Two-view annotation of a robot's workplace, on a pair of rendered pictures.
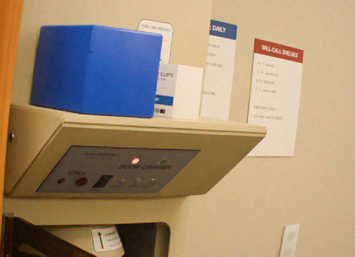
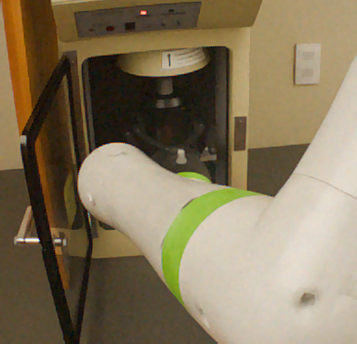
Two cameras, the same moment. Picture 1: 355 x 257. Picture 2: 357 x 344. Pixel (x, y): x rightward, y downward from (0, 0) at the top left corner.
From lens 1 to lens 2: 0.61 m
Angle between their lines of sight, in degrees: 44
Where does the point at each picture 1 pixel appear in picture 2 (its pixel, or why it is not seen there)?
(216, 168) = (237, 10)
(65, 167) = (85, 22)
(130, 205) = (186, 34)
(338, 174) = not seen: outside the picture
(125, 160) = (134, 13)
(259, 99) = not seen: outside the picture
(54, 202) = (112, 39)
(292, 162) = not seen: outside the picture
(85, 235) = (156, 57)
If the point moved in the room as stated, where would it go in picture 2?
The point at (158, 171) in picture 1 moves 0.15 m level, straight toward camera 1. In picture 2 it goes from (176, 16) to (107, 42)
